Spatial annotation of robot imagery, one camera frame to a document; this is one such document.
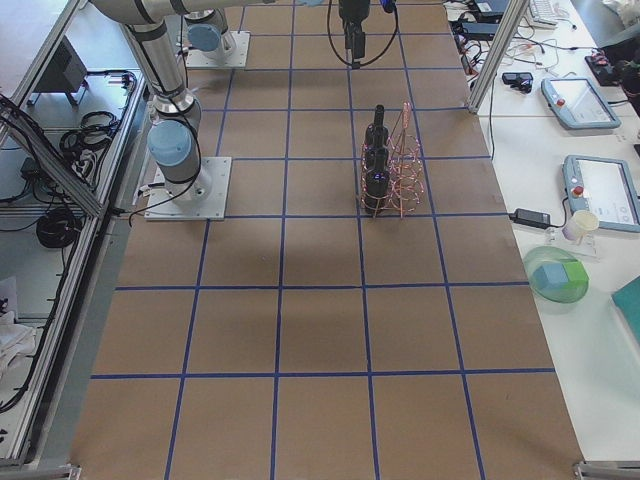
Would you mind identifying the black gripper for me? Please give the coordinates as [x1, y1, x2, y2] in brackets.
[338, 0, 397, 68]

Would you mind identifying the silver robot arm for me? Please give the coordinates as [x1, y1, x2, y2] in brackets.
[184, 9, 236, 58]
[93, 1, 249, 201]

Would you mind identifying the dark wine bottle far slot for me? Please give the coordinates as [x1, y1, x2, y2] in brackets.
[364, 104, 389, 149]

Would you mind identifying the dark wine bottle slot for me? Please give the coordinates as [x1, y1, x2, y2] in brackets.
[364, 170, 390, 215]
[364, 104, 389, 149]

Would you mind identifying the dark wine bottle near slot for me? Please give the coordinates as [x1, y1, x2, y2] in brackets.
[364, 170, 390, 215]

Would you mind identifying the black handheld device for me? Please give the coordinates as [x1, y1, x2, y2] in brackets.
[501, 72, 533, 94]

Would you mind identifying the far blue teach pendant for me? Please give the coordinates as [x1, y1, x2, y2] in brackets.
[540, 77, 621, 130]

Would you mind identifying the blue teach pendant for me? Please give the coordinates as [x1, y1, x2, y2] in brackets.
[562, 155, 639, 233]
[540, 77, 621, 130]

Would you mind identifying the black power adapter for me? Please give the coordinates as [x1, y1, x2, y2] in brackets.
[509, 208, 551, 230]

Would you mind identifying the black monitor on floor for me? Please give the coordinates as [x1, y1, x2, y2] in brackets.
[27, 36, 88, 106]

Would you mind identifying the white paper cup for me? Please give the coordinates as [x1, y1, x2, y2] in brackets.
[562, 210, 599, 242]

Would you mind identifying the near blue teach pendant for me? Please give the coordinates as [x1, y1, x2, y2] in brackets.
[562, 155, 639, 233]

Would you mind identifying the blue foam cube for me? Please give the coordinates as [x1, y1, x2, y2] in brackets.
[531, 263, 566, 292]

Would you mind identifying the green glass bowl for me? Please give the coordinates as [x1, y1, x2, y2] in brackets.
[523, 246, 589, 303]

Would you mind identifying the green foam cube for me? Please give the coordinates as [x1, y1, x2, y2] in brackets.
[562, 260, 589, 289]

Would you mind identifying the teal folder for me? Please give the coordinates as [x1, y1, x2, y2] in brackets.
[611, 277, 640, 341]

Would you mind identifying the crumpled white cloth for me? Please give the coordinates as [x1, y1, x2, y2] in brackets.
[0, 277, 37, 371]

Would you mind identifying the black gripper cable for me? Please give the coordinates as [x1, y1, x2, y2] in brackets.
[326, 0, 401, 68]

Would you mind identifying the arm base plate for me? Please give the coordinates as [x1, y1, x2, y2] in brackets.
[186, 27, 250, 70]
[144, 157, 232, 221]

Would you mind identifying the copper wire wine basket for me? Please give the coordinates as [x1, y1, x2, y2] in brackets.
[360, 102, 425, 218]

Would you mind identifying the aluminium frame post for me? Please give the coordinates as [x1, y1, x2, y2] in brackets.
[467, 0, 528, 114]

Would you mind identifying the black cable coil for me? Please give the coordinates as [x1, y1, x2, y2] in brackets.
[35, 205, 81, 249]

